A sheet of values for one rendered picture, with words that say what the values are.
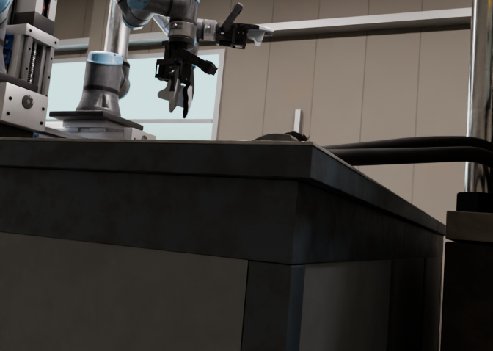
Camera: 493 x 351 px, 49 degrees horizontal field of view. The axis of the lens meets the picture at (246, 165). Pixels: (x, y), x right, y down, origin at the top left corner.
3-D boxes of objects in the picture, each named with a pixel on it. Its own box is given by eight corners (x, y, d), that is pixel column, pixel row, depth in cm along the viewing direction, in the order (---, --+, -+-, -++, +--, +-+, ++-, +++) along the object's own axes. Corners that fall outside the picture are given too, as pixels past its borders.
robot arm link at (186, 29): (201, 30, 153) (186, 18, 146) (199, 45, 153) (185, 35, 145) (178, 31, 156) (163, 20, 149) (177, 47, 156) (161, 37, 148)
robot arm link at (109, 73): (78, 83, 179) (84, 43, 181) (89, 93, 193) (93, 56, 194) (115, 87, 180) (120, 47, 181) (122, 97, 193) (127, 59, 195)
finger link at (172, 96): (156, 113, 147) (164, 84, 150) (174, 112, 144) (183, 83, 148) (150, 107, 144) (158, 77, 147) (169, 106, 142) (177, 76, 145)
